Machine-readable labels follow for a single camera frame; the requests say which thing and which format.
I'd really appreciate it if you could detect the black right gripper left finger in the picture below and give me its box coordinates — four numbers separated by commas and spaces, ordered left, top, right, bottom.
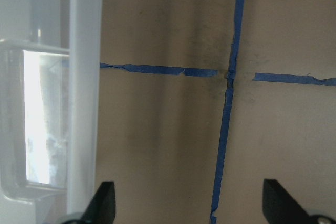
80, 181, 116, 224

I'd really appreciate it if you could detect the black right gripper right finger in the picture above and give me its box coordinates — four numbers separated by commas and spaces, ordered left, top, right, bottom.
262, 179, 313, 224

